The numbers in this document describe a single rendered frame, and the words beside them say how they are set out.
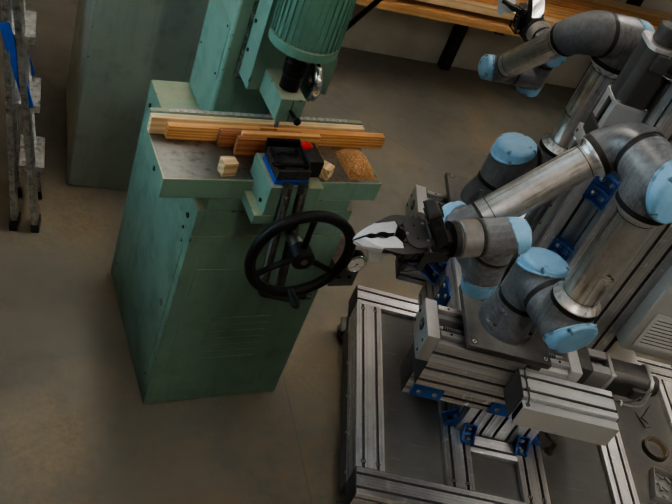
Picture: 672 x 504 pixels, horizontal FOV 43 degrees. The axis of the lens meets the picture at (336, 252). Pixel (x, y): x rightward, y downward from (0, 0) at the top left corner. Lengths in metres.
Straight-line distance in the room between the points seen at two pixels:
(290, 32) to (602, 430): 1.24
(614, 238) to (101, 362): 1.65
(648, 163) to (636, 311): 0.73
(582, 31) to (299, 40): 0.72
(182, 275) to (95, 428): 0.60
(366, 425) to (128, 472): 0.70
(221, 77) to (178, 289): 0.58
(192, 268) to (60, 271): 0.85
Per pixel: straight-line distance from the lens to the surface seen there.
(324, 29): 2.04
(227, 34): 2.31
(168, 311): 2.42
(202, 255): 2.27
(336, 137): 2.35
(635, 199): 1.79
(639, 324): 2.41
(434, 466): 2.64
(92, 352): 2.83
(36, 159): 3.07
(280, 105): 2.16
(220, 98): 2.40
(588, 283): 1.92
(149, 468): 2.61
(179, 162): 2.12
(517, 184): 1.83
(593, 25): 2.30
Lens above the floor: 2.16
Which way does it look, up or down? 39 degrees down
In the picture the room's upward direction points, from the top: 24 degrees clockwise
